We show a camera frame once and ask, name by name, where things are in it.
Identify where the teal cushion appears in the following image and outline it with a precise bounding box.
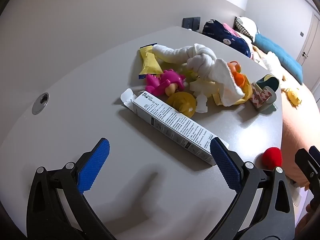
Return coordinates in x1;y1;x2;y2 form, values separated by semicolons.
254;33;303;84

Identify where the yellow snack wrapper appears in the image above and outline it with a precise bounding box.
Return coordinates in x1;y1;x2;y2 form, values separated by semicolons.
138;43;164;79

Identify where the pink toy figure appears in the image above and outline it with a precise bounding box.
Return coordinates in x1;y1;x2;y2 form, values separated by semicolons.
146;69;187;97

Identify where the orange and yellow toy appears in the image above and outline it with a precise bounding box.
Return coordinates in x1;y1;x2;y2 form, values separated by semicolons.
212;79;252;105

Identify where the yellow chick plush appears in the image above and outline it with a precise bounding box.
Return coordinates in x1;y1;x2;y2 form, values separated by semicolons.
286;87;303;107

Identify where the bed with orange sheet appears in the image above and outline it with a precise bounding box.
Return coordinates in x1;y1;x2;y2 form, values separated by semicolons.
250;44;320;188

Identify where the navy printed blanket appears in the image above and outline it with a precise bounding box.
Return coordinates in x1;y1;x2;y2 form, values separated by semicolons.
202;19;252;57

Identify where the floral grey fabric shoe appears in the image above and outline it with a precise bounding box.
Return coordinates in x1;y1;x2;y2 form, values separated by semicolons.
250;81;277;115

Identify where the silver desk cable grommet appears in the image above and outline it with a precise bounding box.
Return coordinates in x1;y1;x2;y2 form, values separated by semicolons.
32;92;50;115

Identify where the white goose plush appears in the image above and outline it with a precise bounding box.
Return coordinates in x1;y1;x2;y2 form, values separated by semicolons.
265;51;284;75

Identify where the dark green fabric shoe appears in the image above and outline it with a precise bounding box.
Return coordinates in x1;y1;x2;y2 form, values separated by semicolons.
255;74;280;93

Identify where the person's right hand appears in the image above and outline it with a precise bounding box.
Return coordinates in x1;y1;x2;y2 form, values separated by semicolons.
296;202;320;233

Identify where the small white plastic piece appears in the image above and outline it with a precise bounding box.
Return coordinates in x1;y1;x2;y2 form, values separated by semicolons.
194;92;208;113

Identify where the red pom-pom ball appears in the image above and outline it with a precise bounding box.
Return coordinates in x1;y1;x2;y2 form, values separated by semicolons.
261;147;283;170

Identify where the checkered patchwork pillow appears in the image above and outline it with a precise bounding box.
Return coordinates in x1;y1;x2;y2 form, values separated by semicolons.
234;16;260;42

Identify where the orange turtle toy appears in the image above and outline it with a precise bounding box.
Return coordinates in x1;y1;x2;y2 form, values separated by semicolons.
227;60;247;88

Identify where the white door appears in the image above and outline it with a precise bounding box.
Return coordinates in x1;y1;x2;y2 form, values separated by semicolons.
296;14;320;68

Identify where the yellow round pacifier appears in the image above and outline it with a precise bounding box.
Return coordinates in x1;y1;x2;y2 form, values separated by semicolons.
166;92;197;117

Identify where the pink cloth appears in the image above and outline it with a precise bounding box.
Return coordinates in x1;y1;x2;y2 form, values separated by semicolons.
222;23;238;34

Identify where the black wall socket panel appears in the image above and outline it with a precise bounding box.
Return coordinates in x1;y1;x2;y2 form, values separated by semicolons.
182;17;201;30

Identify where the white long cardboard box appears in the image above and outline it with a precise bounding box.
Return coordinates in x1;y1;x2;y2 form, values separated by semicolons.
121;88;229;166

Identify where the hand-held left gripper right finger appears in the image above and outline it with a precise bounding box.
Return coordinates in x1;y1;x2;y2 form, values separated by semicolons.
210;137;297;240

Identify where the white toy figure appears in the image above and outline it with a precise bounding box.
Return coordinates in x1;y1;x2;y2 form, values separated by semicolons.
189;76;218;97

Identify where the white knotted towel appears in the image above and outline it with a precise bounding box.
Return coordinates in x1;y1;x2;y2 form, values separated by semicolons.
152;44;245;106

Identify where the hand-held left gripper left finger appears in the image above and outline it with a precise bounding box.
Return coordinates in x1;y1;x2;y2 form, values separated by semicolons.
26;137;118;240

